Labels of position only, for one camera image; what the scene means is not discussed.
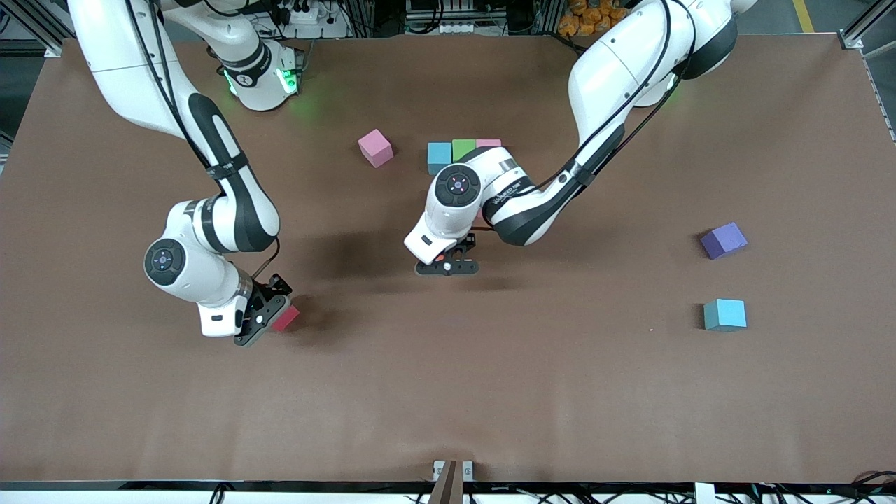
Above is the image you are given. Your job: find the black right camera cable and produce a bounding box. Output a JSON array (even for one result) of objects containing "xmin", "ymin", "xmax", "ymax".
[{"xmin": 251, "ymin": 237, "xmax": 282, "ymax": 279}]

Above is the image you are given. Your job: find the aluminium frame profile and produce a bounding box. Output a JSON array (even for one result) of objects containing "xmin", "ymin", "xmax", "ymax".
[
  {"xmin": 840, "ymin": 0, "xmax": 896, "ymax": 51},
  {"xmin": 0, "ymin": 0, "xmax": 78, "ymax": 57}
]

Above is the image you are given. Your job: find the purple foam cube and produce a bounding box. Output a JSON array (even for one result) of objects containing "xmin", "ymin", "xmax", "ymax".
[{"xmin": 700, "ymin": 222, "xmax": 748, "ymax": 260}]

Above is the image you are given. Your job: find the grey electronics unit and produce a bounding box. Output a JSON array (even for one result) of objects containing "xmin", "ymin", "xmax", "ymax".
[{"xmin": 405, "ymin": 0, "xmax": 508, "ymax": 36}]

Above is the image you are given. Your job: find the white power strip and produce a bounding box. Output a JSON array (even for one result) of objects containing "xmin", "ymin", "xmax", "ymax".
[{"xmin": 276, "ymin": 2, "xmax": 324, "ymax": 27}]

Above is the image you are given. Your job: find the paper table cover sheet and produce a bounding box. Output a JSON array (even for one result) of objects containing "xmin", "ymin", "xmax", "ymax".
[{"xmin": 0, "ymin": 35, "xmax": 896, "ymax": 485}]

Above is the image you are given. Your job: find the red and black cable bundle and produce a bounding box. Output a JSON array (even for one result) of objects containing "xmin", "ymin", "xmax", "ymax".
[{"xmin": 850, "ymin": 470, "xmax": 896, "ymax": 491}]

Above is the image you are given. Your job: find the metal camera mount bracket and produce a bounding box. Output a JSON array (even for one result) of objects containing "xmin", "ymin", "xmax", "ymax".
[{"xmin": 428, "ymin": 460, "xmax": 475, "ymax": 504}]

